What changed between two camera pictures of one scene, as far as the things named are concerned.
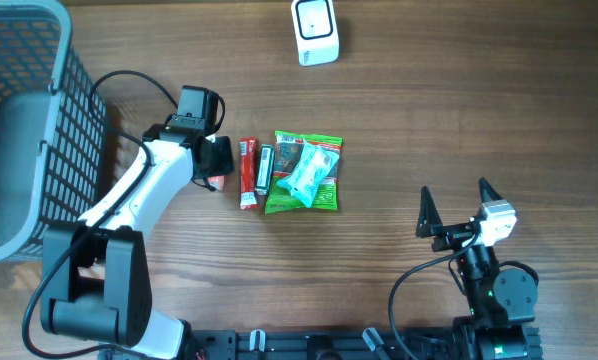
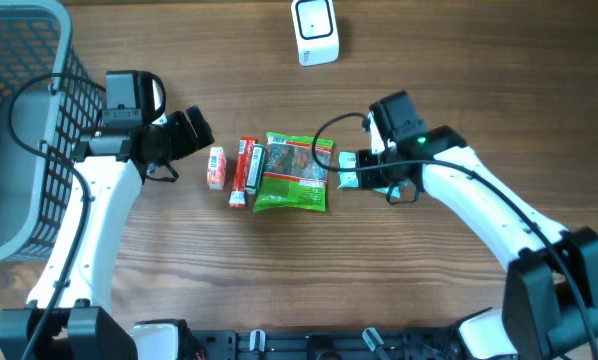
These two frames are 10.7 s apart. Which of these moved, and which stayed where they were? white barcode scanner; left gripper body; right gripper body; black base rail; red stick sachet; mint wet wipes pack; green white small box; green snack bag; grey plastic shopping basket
Moved: mint wet wipes pack; green snack bag; right gripper body; left gripper body; red stick sachet; green white small box
Stayed: white barcode scanner; grey plastic shopping basket; black base rail
